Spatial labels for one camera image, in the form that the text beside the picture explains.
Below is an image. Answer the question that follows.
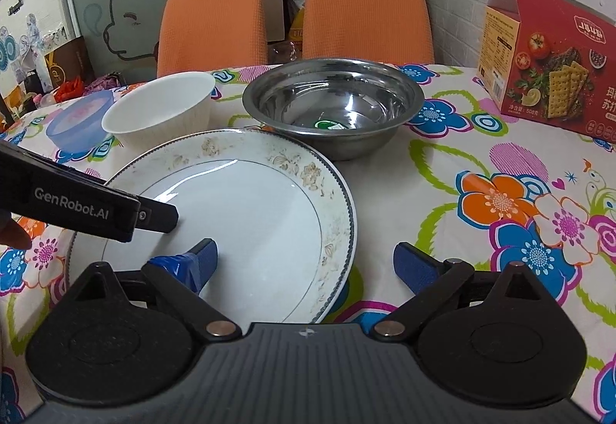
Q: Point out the translucent blue plastic bowl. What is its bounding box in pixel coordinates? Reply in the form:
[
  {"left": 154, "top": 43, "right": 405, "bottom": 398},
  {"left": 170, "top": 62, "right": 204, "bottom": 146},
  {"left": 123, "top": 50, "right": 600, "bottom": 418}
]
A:
[{"left": 46, "top": 90, "right": 115, "bottom": 153}]

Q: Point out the white plastic bowl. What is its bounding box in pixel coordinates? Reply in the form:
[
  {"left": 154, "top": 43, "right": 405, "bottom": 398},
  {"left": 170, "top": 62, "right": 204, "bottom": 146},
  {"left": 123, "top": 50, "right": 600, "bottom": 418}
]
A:
[{"left": 101, "top": 72, "right": 215, "bottom": 153}]

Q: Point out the white floral ceramic plate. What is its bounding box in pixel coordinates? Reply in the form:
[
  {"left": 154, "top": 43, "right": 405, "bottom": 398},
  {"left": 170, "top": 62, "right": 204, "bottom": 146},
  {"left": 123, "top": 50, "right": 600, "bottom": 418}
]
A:
[{"left": 67, "top": 129, "right": 357, "bottom": 328}]

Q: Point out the stainless steel bowl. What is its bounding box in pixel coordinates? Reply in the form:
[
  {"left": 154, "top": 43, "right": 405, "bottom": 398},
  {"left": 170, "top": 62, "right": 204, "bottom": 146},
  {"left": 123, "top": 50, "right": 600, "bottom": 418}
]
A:
[{"left": 242, "top": 58, "right": 425, "bottom": 161}]

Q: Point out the left hand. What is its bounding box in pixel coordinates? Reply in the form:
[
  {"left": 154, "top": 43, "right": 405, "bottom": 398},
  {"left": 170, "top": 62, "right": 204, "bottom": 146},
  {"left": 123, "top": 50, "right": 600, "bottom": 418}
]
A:
[{"left": 0, "top": 209, "right": 31, "bottom": 251}]

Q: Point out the floral tablecloth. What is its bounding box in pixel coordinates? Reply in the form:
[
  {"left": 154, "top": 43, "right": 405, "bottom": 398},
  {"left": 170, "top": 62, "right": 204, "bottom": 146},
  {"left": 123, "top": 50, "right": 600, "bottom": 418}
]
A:
[{"left": 1, "top": 64, "right": 615, "bottom": 423}]

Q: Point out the brown paper bag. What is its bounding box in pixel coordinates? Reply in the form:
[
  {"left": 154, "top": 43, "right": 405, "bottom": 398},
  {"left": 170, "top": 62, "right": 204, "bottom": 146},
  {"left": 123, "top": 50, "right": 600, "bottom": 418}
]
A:
[{"left": 45, "top": 36, "right": 95, "bottom": 88}]

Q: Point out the left orange chair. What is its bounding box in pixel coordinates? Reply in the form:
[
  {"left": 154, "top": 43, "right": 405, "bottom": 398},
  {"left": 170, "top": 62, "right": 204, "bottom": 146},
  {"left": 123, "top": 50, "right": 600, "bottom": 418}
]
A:
[{"left": 157, "top": 0, "right": 267, "bottom": 78}]

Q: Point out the orange chair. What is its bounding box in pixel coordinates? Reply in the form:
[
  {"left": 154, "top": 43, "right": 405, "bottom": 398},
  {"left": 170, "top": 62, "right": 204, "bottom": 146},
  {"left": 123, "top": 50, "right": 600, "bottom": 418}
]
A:
[
  {"left": 157, "top": 0, "right": 267, "bottom": 78},
  {"left": 303, "top": 0, "right": 434, "bottom": 65}
]

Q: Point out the red cracker box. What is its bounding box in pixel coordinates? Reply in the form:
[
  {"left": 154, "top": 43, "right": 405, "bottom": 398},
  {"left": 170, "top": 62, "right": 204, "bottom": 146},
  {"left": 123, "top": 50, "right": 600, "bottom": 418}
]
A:
[{"left": 477, "top": 0, "right": 616, "bottom": 142}]

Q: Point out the right orange chair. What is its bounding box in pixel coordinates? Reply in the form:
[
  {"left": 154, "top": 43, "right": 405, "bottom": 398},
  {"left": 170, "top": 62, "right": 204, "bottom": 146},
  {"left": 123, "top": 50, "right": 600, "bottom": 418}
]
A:
[{"left": 303, "top": 0, "right": 434, "bottom": 65}]

